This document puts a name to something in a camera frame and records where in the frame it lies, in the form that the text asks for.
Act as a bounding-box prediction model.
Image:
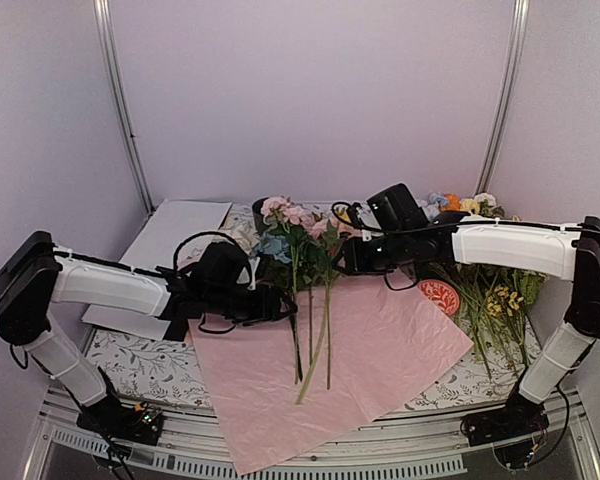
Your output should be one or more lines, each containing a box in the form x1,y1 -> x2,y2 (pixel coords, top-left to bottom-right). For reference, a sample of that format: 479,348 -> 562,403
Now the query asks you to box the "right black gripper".
332,228 -> 413,275

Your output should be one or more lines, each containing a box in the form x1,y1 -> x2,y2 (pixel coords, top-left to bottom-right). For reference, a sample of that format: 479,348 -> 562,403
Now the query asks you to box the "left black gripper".
206,284 -> 299,328

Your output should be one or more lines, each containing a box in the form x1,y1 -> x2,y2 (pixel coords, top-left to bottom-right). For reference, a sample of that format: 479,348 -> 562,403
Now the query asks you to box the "yellow flower stem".
295,286 -> 331,405

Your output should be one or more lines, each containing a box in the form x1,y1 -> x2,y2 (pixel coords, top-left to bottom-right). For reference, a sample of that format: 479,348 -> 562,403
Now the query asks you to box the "blue hydrangea stem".
252,232 -> 303,384

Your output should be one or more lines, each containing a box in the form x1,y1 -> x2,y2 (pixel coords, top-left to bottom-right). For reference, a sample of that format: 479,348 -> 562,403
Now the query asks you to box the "pink wrapping paper sheet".
191,276 -> 473,475

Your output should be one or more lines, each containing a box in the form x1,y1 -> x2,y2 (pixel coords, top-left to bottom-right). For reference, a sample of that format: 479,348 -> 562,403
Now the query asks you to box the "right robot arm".
331,183 -> 600,436

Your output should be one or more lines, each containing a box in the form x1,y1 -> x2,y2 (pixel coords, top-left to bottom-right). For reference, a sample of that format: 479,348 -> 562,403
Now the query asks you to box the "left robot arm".
0,231 -> 297,434

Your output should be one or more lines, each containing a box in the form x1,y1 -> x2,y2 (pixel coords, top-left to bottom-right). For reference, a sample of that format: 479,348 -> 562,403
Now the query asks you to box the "pile of fake flowers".
409,192 -> 546,376

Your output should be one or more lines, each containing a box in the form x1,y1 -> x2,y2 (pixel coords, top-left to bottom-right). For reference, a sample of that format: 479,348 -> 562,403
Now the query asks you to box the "red patterned bowl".
418,279 -> 460,317

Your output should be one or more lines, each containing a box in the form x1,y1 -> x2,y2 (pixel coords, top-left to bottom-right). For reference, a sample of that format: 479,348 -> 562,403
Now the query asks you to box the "dark grey mug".
252,197 -> 274,236

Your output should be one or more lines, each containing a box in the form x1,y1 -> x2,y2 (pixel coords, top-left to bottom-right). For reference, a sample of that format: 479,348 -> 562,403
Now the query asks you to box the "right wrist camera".
331,202 -> 374,238

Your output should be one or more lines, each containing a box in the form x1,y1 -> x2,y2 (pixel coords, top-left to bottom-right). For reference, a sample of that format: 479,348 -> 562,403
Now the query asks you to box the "front aluminium rail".
22,387 -> 600,479

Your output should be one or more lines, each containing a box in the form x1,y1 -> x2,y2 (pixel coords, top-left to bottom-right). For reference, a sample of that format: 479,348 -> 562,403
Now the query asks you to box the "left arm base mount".
77,397 -> 164,446

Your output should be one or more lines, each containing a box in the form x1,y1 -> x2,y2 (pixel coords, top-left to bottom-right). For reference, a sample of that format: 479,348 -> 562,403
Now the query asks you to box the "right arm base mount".
460,395 -> 549,446

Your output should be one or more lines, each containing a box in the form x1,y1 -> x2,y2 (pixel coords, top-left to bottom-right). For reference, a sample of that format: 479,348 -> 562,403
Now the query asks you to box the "right aluminium frame post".
475,0 -> 530,194

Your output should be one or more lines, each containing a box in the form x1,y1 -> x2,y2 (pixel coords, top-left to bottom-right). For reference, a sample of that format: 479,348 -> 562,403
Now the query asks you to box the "aluminium frame post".
475,0 -> 530,194
93,0 -> 156,216

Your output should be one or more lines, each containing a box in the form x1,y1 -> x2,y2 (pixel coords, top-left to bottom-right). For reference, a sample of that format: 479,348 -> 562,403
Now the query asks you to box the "left aluminium frame post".
93,0 -> 156,216

